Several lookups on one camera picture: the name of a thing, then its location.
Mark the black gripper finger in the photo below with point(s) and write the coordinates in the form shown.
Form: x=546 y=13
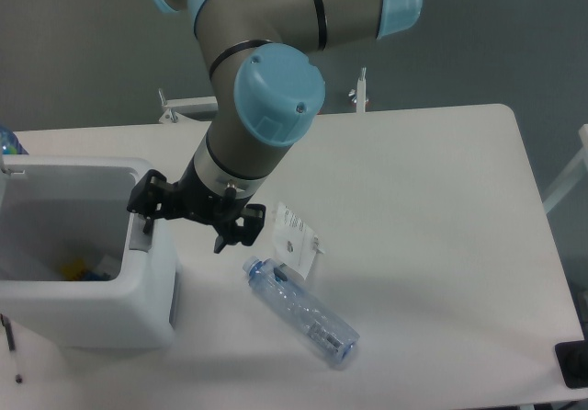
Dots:
x=241 y=228
x=147 y=199

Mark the white push-lid trash can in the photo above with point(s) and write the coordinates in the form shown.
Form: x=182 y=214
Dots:
x=57 y=209

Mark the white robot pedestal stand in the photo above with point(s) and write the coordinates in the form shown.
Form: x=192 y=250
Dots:
x=205 y=108

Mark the clear blue plastic bottle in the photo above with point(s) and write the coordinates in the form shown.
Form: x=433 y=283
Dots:
x=330 y=334

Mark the blue bottle at edge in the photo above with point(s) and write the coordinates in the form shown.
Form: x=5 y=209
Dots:
x=10 y=143

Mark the black pen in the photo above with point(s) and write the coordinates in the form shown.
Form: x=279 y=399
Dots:
x=12 y=348

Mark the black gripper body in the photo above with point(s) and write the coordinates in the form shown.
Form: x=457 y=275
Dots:
x=191 y=199

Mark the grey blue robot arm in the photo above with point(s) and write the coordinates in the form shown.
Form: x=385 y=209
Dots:
x=268 y=94

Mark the white paper packet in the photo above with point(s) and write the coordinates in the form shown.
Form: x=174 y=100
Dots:
x=295 y=243

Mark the black device at corner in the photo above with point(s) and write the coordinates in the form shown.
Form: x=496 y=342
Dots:
x=572 y=358

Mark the white frame at right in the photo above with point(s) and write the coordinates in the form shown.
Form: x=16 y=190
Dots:
x=571 y=174

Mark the yellow blue trash inside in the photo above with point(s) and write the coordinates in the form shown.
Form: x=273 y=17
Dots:
x=78 y=270

